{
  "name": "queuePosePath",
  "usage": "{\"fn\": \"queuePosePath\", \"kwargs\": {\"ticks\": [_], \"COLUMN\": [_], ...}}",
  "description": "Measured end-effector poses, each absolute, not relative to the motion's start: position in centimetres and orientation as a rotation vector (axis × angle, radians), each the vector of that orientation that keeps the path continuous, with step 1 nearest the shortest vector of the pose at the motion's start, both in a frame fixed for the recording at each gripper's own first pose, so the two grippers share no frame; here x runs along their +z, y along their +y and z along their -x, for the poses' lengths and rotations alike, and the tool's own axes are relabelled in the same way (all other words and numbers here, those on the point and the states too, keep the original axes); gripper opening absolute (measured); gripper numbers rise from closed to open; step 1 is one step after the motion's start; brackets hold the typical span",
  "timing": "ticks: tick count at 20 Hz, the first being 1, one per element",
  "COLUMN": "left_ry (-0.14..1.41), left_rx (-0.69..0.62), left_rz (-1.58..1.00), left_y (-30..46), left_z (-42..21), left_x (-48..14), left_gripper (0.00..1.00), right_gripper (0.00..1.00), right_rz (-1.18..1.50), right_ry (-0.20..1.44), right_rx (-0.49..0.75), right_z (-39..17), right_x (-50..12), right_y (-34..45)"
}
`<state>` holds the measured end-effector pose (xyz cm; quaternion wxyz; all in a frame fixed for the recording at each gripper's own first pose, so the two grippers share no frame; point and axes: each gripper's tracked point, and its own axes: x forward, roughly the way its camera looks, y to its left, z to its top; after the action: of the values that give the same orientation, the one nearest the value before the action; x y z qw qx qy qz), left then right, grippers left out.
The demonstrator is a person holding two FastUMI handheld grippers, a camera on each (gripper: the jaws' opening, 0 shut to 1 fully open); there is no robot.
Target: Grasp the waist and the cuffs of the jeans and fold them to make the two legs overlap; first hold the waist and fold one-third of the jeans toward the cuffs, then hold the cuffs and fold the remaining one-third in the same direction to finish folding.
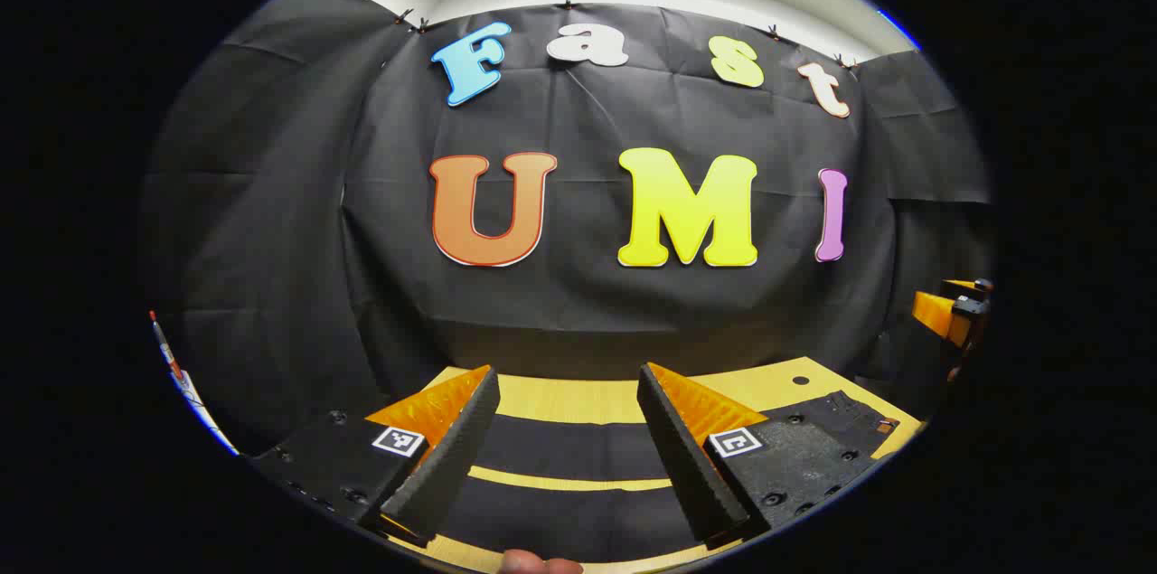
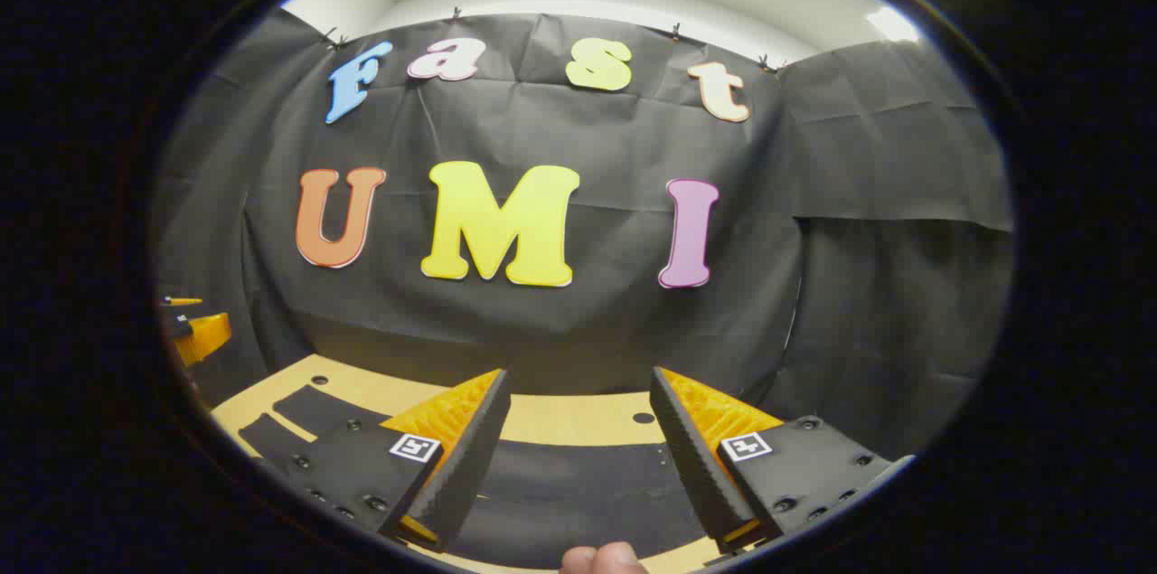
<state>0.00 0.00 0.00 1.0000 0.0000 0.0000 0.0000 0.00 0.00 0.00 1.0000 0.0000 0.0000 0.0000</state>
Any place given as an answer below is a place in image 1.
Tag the black denim jeans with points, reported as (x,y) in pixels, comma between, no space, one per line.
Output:
(569,447)

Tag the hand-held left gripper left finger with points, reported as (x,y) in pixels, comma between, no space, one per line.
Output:
(452,456)

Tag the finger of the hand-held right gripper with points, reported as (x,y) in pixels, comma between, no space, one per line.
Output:
(935,312)

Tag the row of black cloth clips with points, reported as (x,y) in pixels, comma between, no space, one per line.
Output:
(567,2)

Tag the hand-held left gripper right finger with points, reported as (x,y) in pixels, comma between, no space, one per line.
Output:
(687,465)

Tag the black backdrop cloth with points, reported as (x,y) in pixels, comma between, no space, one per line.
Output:
(271,194)

